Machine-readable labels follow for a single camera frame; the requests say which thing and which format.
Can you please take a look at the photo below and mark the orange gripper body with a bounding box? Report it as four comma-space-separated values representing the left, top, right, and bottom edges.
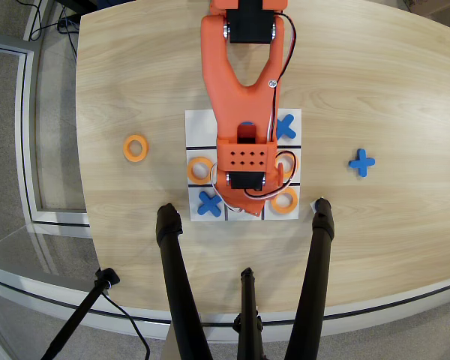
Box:
211, 163, 287, 219

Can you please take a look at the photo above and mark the orange foam ring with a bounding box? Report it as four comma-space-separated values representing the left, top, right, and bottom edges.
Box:
187, 156, 215, 185
274, 149, 299, 179
265, 186, 300, 215
122, 134, 150, 163

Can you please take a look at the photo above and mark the brown cardboard box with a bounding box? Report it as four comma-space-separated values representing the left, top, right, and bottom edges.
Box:
400, 0, 450, 18

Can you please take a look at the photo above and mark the white tic-tac-toe board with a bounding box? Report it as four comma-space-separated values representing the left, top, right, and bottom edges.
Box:
184, 108, 303, 222

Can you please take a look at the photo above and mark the thin black tripod leg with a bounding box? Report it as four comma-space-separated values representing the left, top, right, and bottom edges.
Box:
232, 267, 266, 360

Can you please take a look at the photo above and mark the thick black tripod leg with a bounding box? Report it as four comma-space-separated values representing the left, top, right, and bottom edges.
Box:
283, 197, 336, 360
155, 202, 215, 360

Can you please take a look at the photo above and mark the slim black stand pole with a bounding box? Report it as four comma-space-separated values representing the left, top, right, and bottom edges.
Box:
40, 267, 121, 360

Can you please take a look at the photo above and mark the dark furniture base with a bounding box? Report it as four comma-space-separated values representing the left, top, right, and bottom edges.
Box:
55, 0, 99, 10

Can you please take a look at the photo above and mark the black cable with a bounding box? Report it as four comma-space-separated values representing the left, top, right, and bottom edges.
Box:
100, 291, 152, 360

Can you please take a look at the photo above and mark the grey metal floor frame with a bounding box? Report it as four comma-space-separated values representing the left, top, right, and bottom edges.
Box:
0, 31, 92, 230

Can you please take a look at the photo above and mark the black plug with cables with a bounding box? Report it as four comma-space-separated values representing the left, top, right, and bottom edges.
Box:
22, 0, 80, 65

